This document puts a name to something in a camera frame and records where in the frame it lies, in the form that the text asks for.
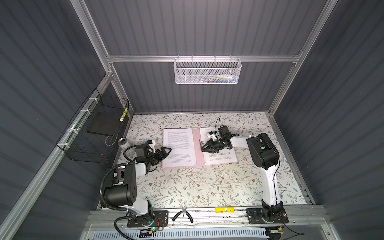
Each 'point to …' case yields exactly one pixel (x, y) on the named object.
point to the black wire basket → (93, 135)
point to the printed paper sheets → (224, 156)
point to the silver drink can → (123, 142)
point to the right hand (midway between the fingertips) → (204, 151)
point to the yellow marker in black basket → (124, 115)
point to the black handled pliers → (183, 211)
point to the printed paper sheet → (181, 142)
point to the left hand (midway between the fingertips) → (167, 152)
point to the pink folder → (199, 154)
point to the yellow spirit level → (224, 209)
